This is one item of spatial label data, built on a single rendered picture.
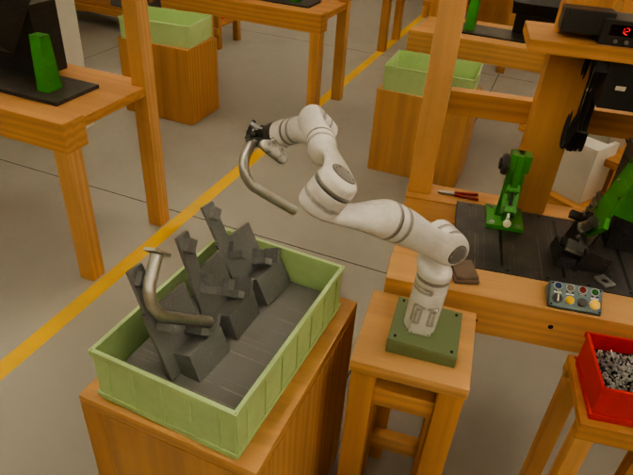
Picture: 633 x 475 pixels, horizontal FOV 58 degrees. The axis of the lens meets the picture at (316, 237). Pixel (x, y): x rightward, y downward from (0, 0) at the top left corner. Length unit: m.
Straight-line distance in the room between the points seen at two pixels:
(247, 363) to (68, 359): 1.45
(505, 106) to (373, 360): 1.11
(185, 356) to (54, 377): 1.40
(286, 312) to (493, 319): 0.64
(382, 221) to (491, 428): 1.57
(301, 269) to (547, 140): 1.01
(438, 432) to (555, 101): 1.17
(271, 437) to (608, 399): 0.85
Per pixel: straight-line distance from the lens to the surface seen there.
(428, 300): 1.55
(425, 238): 1.36
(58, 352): 2.94
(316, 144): 1.30
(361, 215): 1.25
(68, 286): 3.30
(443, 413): 1.68
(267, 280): 1.73
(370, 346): 1.64
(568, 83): 2.16
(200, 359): 1.52
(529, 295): 1.88
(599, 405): 1.69
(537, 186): 2.30
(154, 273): 1.38
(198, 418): 1.42
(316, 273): 1.77
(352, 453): 1.90
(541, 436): 2.07
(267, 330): 1.66
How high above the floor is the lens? 1.99
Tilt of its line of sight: 34 degrees down
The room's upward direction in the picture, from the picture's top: 4 degrees clockwise
